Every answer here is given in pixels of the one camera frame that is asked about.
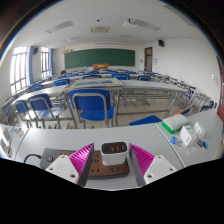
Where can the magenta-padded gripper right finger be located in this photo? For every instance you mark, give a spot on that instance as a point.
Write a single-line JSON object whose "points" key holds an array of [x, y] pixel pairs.
{"points": [[156, 166]]}

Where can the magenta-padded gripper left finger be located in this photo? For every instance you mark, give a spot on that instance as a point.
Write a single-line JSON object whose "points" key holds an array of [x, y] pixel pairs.
{"points": [[63, 165]]}

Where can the small blue card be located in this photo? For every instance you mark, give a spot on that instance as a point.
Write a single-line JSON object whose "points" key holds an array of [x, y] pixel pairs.
{"points": [[176, 141]]}

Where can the white box with yellow mark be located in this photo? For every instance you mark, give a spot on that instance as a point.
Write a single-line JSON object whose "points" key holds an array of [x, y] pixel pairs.
{"points": [[187, 136]]}

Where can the green and white pack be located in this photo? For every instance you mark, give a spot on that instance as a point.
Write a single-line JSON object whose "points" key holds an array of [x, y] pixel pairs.
{"points": [[175, 122]]}

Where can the small dark items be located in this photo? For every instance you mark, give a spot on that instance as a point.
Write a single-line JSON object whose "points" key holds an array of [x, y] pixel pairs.
{"points": [[202, 144]]}

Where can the blue classroom chairs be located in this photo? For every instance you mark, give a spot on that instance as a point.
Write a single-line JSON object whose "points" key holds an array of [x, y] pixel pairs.
{"points": [[93, 105]]}

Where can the grey classroom desks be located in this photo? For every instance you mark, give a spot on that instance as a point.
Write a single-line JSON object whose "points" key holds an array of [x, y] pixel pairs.
{"points": [[150, 86]]}

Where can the framed picture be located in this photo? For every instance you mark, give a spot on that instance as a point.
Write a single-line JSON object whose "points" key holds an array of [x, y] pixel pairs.
{"points": [[95, 83]]}

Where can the red brown side door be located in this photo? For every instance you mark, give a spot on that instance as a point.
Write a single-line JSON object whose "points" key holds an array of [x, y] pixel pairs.
{"points": [[220, 93]]}

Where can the narrow window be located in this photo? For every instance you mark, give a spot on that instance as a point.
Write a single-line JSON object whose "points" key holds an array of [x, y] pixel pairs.
{"points": [[44, 61]]}

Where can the orange lectern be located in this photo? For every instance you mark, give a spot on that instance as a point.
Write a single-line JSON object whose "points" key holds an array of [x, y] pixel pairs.
{"points": [[100, 66]]}

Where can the large window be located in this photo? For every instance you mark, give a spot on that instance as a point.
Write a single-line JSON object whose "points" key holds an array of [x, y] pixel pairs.
{"points": [[18, 68]]}

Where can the dark red framed door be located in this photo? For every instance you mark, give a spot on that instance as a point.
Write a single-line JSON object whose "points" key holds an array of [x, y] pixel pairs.
{"points": [[148, 59]]}

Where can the green chalkboard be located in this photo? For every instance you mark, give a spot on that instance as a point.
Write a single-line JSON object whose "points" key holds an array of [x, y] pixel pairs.
{"points": [[100, 58]]}

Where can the ceiling light panels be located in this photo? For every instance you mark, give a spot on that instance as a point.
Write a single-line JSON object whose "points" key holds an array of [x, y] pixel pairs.
{"points": [[60, 26]]}

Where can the ceiling air conditioner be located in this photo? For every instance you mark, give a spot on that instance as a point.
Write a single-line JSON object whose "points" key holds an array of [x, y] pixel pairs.
{"points": [[99, 29]]}

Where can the ceiling projector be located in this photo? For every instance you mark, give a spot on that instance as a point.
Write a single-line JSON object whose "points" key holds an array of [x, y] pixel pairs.
{"points": [[128, 23]]}

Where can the black wall speaker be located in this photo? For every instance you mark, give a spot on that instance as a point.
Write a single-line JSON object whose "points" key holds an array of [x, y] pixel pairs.
{"points": [[161, 43], [35, 50]]}

